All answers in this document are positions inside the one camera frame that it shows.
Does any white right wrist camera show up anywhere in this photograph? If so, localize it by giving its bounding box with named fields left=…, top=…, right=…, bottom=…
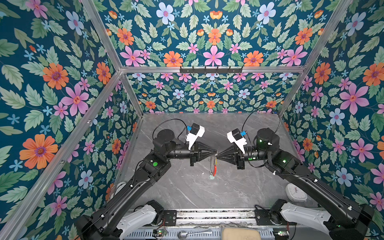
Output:
left=227, top=129, right=247, bottom=154

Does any black camera cable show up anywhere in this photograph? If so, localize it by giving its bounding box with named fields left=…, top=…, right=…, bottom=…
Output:
left=241, top=108, right=283, bottom=140
left=151, top=118, right=190, bottom=142

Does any black right camera cable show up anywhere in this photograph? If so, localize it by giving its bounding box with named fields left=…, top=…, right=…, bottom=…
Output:
left=241, top=108, right=283, bottom=140

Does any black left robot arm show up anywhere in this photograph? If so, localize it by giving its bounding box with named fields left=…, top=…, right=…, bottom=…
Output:
left=75, top=124, right=217, bottom=240

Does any aluminium frame post back left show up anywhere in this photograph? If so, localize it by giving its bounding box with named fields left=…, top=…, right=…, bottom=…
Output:
left=82, top=0, right=143, bottom=119

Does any aluminium frame post back right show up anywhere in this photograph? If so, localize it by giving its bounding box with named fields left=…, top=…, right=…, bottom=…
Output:
left=278, top=0, right=353, bottom=118

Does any aluminium left diagonal bar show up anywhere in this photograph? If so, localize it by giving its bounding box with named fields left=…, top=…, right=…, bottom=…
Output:
left=1, top=71, right=122, bottom=240

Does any metal spoon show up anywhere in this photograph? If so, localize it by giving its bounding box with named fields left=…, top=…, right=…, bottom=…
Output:
left=178, top=230, right=213, bottom=240

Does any large keyring with red grip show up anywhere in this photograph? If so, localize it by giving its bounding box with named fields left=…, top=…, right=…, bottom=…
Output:
left=210, top=155, right=218, bottom=177

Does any round white alarm clock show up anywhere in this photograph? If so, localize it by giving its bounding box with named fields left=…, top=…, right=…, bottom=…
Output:
left=113, top=182, right=127, bottom=194

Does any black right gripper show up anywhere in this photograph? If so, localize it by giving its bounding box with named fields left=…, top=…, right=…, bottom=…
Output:
left=217, top=144, right=272, bottom=171

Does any black hook rail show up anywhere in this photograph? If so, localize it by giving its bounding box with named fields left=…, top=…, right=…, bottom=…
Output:
left=179, top=66, right=243, bottom=74

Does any white square clock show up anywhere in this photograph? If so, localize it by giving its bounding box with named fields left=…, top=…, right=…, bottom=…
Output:
left=285, top=183, right=308, bottom=203

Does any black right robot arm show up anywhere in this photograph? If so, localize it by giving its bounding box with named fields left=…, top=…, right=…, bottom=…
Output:
left=217, top=128, right=375, bottom=240

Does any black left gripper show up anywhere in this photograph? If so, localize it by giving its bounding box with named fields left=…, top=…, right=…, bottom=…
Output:
left=165, top=139, right=219, bottom=167

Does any black left camera cable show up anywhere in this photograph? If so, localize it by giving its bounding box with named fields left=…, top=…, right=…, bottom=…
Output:
left=151, top=118, right=190, bottom=142

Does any beige foam pad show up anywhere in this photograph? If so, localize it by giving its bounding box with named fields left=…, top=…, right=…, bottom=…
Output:
left=221, top=228, right=262, bottom=240

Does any aluminium horizontal back bar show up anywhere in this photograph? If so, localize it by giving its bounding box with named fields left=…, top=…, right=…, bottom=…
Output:
left=120, top=66, right=305, bottom=74

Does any aluminium frame post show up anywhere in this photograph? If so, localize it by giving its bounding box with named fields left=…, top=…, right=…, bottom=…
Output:
left=278, top=0, right=353, bottom=118
left=82, top=0, right=143, bottom=119

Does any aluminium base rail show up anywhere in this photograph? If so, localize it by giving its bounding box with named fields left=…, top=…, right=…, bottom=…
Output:
left=98, top=207, right=301, bottom=230

